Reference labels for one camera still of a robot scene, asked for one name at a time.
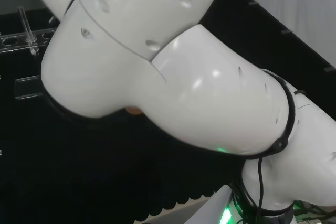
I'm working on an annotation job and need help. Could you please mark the black strap on arm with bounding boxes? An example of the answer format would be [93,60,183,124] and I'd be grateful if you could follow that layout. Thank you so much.
[264,70,306,157]

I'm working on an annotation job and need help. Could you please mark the black bench cloth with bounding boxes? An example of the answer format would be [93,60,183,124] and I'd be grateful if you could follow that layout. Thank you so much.
[0,0,336,210]

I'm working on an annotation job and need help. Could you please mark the clear acrylic funnel stand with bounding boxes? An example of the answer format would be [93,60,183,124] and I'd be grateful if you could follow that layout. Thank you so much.
[0,5,56,101]

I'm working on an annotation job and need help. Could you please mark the cork ring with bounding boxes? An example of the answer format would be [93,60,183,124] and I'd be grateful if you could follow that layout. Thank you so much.
[125,105,144,116]

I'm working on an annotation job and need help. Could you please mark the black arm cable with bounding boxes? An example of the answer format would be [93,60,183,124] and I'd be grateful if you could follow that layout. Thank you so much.
[256,155,266,210]

